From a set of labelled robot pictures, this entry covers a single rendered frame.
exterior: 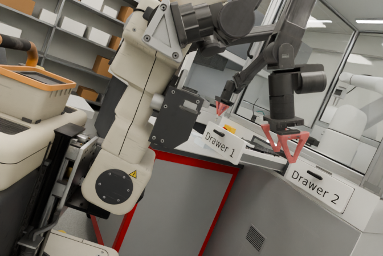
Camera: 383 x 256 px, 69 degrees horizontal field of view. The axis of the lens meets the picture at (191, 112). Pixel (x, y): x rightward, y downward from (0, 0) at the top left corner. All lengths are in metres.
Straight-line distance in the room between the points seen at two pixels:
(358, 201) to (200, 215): 0.79
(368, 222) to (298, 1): 0.88
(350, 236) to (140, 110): 0.93
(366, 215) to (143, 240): 1.00
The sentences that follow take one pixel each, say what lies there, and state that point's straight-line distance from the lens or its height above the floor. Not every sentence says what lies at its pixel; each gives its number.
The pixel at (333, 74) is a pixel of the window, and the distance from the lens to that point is 1.50.
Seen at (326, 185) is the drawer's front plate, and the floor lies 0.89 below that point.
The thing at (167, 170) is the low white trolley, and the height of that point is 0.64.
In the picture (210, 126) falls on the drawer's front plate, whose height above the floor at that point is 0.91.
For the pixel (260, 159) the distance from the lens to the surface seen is 1.34.
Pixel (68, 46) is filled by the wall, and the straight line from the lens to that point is 5.26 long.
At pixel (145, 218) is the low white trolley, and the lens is 1.48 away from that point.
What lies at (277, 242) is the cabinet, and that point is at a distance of 1.49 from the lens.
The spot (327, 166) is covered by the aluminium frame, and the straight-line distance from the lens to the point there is 1.36.
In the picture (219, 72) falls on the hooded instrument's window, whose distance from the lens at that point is 2.22.
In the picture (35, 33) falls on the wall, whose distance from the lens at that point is 5.20.
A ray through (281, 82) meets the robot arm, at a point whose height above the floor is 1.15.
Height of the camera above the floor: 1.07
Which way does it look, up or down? 6 degrees down
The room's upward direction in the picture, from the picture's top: 22 degrees clockwise
